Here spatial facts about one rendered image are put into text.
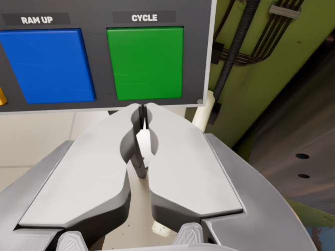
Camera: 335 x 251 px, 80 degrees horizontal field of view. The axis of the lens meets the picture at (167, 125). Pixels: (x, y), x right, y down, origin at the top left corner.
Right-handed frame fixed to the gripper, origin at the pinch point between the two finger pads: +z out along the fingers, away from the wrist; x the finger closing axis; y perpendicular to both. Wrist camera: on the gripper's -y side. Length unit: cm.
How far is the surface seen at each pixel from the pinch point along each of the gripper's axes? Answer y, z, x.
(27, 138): 68, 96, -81
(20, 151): 72, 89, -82
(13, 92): 3.1, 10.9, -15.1
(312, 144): 18.5, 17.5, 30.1
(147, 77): 1.7, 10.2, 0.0
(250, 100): 22, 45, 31
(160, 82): 2.3, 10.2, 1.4
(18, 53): -1.2, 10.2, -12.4
